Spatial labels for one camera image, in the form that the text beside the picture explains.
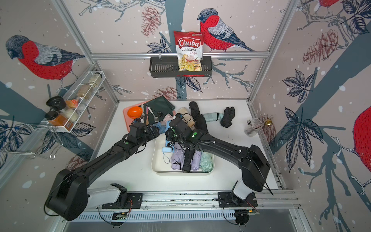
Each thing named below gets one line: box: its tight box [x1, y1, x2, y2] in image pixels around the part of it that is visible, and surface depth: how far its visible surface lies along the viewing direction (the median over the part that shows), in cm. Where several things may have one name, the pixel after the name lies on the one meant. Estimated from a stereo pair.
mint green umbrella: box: [199, 150, 214, 173], surface depth 82 cm
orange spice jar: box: [48, 114, 68, 127], surface depth 62 cm
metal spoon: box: [147, 106, 160, 123], surface depth 110 cm
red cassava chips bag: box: [173, 30, 205, 72], surface depth 85 cm
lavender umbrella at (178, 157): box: [170, 142, 186, 170], surface depth 84 cm
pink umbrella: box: [160, 113, 174, 126], surface depth 105 cm
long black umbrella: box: [189, 101, 209, 133], surface depth 108 cm
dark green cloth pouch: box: [147, 95, 176, 126], surface depth 116 cm
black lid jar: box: [45, 96, 67, 111], surface depth 63 cm
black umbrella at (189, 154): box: [181, 145, 196, 172], surface depth 85 cm
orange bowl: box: [127, 105, 143, 120], surface depth 109 cm
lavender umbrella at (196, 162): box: [191, 149, 202, 171], surface depth 84 cm
